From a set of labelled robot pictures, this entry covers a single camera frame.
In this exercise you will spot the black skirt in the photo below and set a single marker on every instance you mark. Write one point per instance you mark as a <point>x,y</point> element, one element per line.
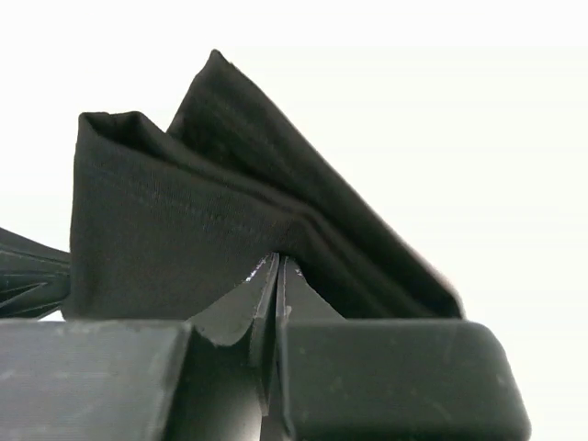
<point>165,222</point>

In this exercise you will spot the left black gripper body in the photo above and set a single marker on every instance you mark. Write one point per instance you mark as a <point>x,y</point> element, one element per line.
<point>35,279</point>

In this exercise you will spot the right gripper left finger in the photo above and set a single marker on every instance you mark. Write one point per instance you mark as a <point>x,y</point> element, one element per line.
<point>207,378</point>

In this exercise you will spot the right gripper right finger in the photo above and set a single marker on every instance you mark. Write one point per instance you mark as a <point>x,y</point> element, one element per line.
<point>398,379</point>

